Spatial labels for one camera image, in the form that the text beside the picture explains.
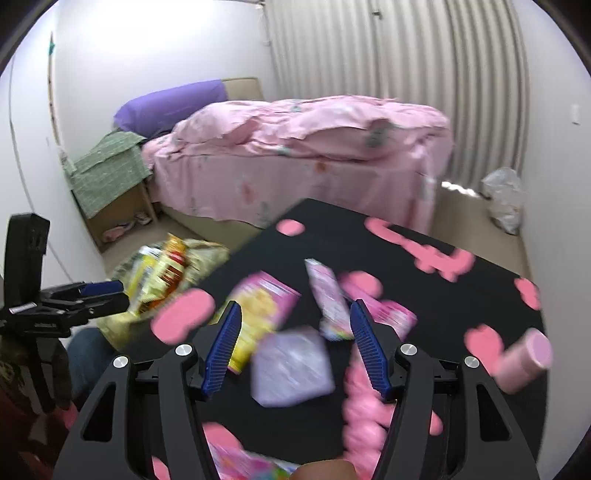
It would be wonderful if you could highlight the trash bin with yellow bag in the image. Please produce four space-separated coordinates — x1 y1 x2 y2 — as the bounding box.
99 237 232 347

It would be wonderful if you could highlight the yellow and pink snack packet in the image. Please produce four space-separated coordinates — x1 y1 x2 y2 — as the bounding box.
226 271 301 374

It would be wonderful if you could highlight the cardboard nightstand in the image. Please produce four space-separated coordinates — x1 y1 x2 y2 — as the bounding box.
85 180 158 254

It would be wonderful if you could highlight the beige pleated curtain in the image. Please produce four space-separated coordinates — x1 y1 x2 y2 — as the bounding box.
265 0 532 195

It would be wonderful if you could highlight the pink cup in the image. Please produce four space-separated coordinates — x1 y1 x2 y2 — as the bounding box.
496 329 553 394

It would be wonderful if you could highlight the black table with pink shapes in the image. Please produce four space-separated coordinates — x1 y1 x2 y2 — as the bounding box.
152 198 555 480

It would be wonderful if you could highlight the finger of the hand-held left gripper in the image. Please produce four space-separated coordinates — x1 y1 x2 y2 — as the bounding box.
44 280 125 301
51 293 131 328

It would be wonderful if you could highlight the person's leg in jeans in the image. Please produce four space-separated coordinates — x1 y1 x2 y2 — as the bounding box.
69 330 116 398

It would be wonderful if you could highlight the pink floral duvet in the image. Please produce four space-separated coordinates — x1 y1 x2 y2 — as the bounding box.
173 95 451 162

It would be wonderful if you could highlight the pink shoe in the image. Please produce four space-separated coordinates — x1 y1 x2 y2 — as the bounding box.
102 222 134 243

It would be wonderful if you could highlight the white plastic bag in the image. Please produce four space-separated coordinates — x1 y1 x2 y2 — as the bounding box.
480 167 527 236

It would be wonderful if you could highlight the beige headboard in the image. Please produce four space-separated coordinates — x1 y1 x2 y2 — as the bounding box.
222 77 264 102

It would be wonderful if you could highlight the pink and white candy packet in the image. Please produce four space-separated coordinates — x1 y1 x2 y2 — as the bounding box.
305 258 356 341

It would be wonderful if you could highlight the yellow and red snack packet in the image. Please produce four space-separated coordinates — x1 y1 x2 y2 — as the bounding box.
124 233 190 317

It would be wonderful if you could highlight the bed with pink floral sheet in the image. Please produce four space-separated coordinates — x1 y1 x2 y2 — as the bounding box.
143 97 455 232

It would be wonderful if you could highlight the pink cartoon toy packet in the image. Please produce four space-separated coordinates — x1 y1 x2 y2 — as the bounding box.
342 272 419 342

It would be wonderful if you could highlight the pink pig toy chain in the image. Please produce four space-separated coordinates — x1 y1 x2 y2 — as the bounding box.
342 357 444 467

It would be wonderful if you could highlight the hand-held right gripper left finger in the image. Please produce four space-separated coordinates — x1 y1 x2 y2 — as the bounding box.
54 300 243 480

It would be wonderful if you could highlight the purple snack packet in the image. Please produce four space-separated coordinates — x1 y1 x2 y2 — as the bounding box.
252 327 335 408

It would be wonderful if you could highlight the purple pillow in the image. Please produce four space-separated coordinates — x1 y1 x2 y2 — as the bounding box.
114 79 228 139

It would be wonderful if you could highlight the green checked cloth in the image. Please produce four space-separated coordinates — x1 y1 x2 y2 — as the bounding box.
64 130 153 217

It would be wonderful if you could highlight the pink printed packet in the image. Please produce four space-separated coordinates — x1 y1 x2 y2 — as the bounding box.
203 422 301 480

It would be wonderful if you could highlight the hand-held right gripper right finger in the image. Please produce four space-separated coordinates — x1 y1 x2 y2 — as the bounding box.
349 299 541 480

